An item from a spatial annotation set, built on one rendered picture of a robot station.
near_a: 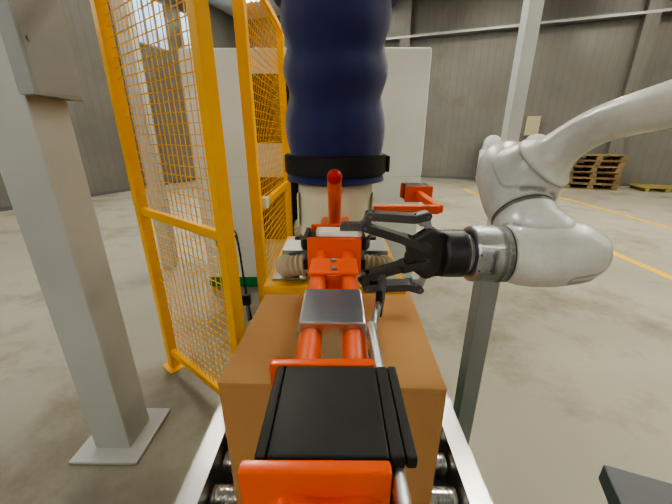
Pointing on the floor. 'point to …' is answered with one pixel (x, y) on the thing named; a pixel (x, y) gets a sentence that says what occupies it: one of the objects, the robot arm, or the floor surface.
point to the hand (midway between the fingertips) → (336, 251)
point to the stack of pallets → (598, 172)
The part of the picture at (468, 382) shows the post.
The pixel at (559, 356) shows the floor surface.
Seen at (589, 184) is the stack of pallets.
